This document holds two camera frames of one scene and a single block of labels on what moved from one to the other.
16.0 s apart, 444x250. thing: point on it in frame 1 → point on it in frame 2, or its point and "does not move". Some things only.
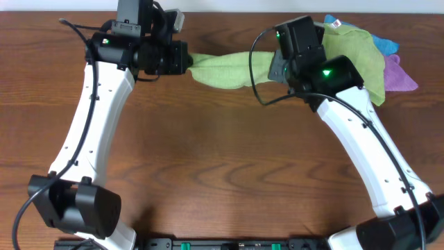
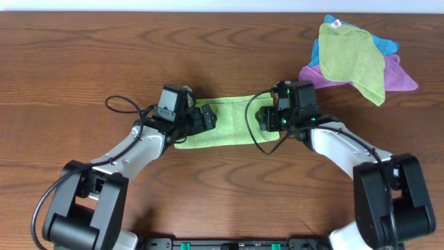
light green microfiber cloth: x=231 y=70 → x=236 y=121
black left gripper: x=181 y=57 → x=203 y=118
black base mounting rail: x=203 y=244 does not move
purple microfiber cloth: x=396 y=79 does not move
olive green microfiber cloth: x=361 y=49 does not move
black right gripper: x=275 y=69 → x=265 y=119
